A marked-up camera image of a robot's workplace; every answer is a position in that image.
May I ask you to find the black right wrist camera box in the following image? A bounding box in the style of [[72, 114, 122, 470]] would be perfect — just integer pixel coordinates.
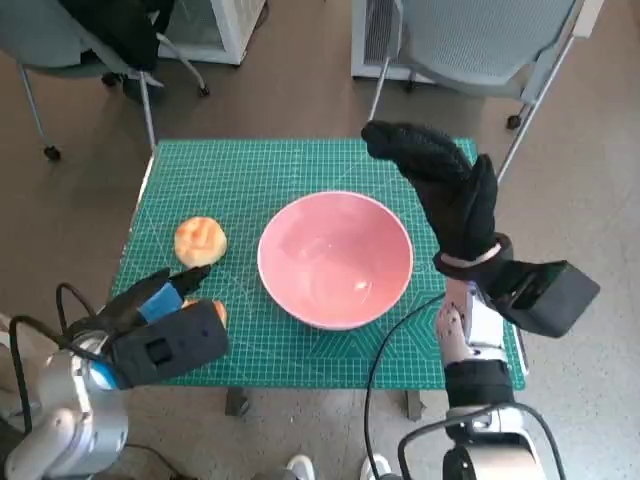
[[492, 259, 601, 339]]

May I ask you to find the white shoe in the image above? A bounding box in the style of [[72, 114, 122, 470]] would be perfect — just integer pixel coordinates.
[[285, 453, 316, 480], [359, 452, 392, 480]]

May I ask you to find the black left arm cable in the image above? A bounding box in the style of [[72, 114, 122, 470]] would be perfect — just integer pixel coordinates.
[[8, 282, 109, 436]]

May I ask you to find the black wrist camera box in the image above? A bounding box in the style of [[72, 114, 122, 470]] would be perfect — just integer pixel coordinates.
[[110, 299, 230, 389], [492, 259, 601, 339]]

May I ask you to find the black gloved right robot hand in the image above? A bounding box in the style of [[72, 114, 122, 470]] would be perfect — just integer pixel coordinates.
[[360, 119, 501, 269]]

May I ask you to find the pink bowl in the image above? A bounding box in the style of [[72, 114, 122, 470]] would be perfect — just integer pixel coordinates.
[[257, 192, 415, 331]]

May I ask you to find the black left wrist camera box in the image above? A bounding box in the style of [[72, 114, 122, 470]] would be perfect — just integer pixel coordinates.
[[110, 299, 230, 389]]

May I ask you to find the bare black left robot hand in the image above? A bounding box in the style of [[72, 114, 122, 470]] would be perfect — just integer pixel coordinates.
[[67, 264, 214, 341]]

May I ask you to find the grey table leg bracket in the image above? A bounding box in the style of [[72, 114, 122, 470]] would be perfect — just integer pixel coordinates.
[[224, 388, 251, 415], [405, 389, 426, 419]]

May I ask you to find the grey mesh office chair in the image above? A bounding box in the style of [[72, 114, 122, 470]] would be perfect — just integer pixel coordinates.
[[367, 0, 606, 184]]

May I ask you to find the black jacket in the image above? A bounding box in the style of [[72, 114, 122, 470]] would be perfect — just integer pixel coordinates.
[[57, 0, 174, 71]]

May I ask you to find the grey-green office chair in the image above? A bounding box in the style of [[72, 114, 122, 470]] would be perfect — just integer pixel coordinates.
[[0, 0, 211, 162]]

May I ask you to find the black looped right shoulder cable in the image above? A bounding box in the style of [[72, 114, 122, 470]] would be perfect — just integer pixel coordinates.
[[398, 403, 566, 480]]

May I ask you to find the green cutting mat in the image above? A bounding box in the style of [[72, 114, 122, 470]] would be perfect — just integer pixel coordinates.
[[107, 138, 528, 391]]

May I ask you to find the white cabinet with mesh side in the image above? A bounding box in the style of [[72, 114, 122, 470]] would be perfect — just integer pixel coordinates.
[[349, 0, 436, 84], [162, 0, 269, 65]]

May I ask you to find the rectangular orange toy bread loaf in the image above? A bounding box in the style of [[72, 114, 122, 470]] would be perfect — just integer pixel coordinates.
[[181, 298, 230, 330]]

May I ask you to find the round toy bread bun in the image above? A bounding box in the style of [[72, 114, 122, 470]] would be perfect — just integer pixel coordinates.
[[173, 216, 229, 269]]

